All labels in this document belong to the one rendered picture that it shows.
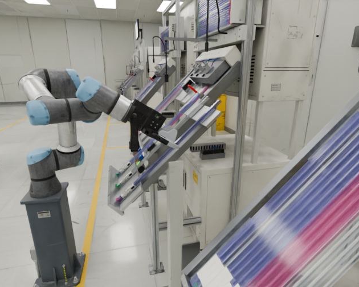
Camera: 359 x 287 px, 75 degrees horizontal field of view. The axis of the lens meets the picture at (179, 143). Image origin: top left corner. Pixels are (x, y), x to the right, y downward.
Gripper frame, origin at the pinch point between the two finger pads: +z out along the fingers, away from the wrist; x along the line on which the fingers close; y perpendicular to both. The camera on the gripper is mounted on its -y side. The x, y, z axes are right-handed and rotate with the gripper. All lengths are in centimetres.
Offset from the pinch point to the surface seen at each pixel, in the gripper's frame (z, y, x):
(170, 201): 15.0, -22.6, 8.1
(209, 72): 13, 39, 47
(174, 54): 15, 61, 180
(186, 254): 6.1, -17.9, -31.1
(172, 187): 12.4, -16.7, 8.0
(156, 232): 33, -54, 36
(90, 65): -106, -15, 923
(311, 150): 13.0, 19.1, -37.6
